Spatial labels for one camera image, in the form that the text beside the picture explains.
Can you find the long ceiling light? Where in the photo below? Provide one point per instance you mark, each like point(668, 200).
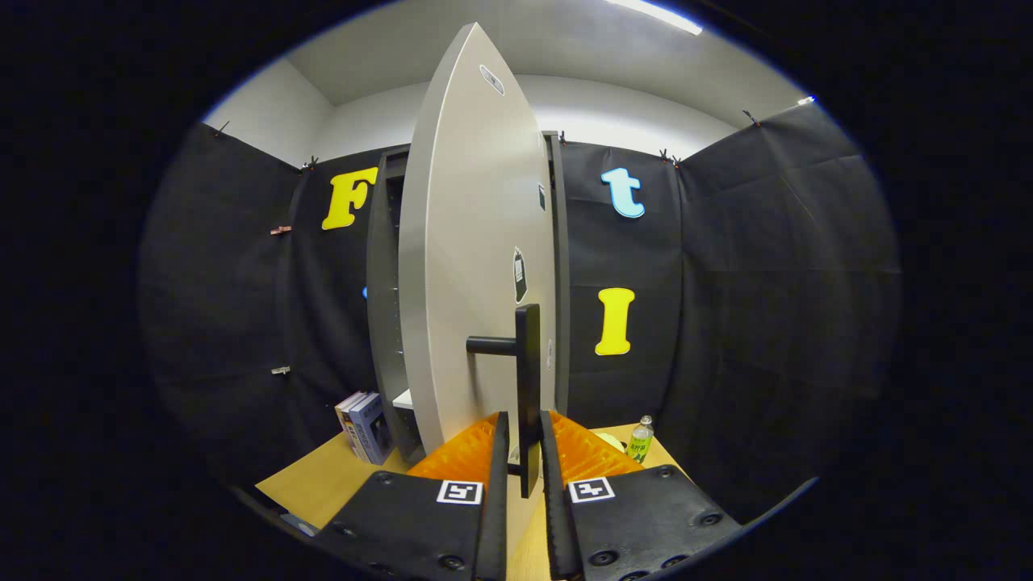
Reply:
point(658, 14)

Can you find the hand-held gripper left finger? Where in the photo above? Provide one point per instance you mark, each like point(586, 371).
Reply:
point(494, 516)

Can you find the blue cover book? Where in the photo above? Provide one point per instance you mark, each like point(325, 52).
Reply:
point(375, 432)

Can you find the small green drink bottle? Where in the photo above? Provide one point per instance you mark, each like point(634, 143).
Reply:
point(640, 444)

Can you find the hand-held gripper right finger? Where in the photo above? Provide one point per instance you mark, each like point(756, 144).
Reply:
point(557, 524)

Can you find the yellow green plush toy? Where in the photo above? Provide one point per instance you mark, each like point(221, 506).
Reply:
point(612, 442)

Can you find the dark grey shoe cabinet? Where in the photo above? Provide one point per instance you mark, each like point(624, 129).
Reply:
point(383, 323)

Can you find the black backdrop cloth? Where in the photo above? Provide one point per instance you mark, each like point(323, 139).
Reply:
point(767, 282)

